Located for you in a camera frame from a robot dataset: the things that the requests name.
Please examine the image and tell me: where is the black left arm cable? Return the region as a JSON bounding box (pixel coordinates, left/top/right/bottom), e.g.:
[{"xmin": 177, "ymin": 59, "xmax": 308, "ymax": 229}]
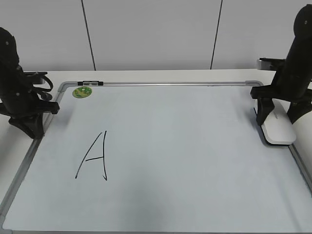
[{"xmin": 33, "ymin": 75, "xmax": 54, "ymax": 102}]

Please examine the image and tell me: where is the round green magnet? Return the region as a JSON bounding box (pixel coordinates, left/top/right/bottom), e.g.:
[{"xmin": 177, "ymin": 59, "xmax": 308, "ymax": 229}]
[{"xmin": 72, "ymin": 86, "xmax": 93, "ymax": 98}]

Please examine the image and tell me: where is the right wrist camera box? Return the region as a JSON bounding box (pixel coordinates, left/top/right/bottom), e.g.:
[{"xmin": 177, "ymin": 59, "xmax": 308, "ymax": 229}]
[{"xmin": 256, "ymin": 58, "xmax": 285, "ymax": 71}]

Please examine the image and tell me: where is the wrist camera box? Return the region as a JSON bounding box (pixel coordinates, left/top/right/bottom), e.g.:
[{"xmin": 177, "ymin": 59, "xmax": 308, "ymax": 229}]
[
  {"xmin": 256, "ymin": 58, "xmax": 285, "ymax": 71},
  {"xmin": 24, "ymin": 72, "xmax": 48, "ymax": 84}
]

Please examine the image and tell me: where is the white board eraser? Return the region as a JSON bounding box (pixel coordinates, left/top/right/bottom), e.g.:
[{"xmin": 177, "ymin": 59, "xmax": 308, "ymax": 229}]
[{"xmin": 260, "ymin": 99, "xmax": 296, "ymax": 146}]

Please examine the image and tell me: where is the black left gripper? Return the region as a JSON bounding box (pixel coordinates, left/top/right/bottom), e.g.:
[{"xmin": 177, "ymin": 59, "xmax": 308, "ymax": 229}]
[{"xmin": 0, "ymin": 72, "xmax": 59, "ymax": 139}]

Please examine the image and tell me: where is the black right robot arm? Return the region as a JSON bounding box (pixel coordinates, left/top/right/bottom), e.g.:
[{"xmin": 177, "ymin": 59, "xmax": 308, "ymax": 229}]
[{"xmin": 251, "ymin": 4, "xmax": 312, "ymax": 126}]

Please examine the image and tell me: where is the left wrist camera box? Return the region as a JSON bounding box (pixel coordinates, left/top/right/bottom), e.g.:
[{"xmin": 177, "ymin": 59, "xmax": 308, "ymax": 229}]
[{"xmin": 24, "ymin": 72, "xmax": 48, "ymax": 84}]

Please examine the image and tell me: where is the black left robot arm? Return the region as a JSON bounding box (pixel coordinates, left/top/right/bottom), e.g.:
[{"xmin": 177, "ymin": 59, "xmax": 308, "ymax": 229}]
[{"xmin": 0, "ymin": 28, "xmax": 59, "ymax": 139}]

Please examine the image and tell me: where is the white board with grey frame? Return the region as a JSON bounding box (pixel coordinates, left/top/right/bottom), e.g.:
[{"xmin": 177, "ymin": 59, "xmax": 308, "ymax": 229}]
[{"xmin": 1, "ymin": 81, "xmax": 312, "ymax": 233}]

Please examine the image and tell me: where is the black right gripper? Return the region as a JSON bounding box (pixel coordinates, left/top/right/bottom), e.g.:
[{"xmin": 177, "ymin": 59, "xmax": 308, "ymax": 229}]
[{"xmin": 251, "ymin": 65, "xmax": 312, "ymax": 126}]

